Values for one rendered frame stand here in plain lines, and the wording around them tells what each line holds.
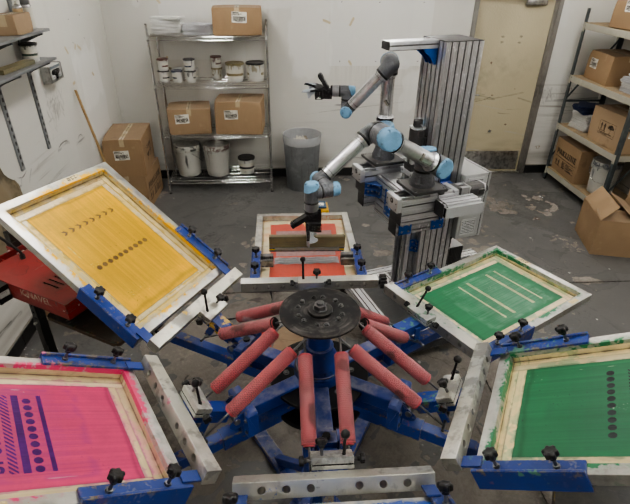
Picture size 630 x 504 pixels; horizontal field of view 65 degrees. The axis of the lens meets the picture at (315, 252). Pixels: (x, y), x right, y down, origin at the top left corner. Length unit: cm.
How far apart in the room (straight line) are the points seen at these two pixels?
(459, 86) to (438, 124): 24
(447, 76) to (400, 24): 310
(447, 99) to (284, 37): 322
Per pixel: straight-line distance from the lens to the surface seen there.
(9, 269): 280
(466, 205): 305
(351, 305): 184
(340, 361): 170
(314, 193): 248
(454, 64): 307
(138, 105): 635
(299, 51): 601
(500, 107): 678
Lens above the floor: 241
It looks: 31 degrees down
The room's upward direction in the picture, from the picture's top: 1 degrees clockwise
